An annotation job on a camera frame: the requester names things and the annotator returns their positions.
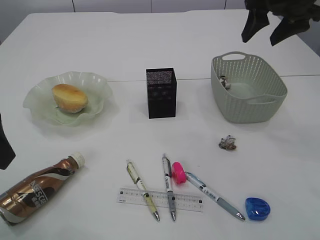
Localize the grey barrel pen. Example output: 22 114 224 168
162 153 176 222

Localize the brown coffee bottle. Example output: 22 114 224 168
0 152 85 226

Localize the cream barrel pen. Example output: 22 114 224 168
126 159 160 222

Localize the black mesh pen holder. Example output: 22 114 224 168
146 68 177 119

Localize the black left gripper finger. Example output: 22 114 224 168
0 120 16 170

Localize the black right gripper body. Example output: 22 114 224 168
244 0 320 22

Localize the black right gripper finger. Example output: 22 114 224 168
241 8 270 43
269 17 310 46

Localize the blue pencil sharpener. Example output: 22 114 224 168
245 197 271 221

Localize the blue grip pen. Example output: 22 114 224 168
184 171 246 221

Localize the pale green woven basket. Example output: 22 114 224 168
211 52 288 124

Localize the clear plastic ruler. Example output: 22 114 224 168
116 188 204 212

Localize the pale green wavy plate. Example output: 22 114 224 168
23 71 112 126

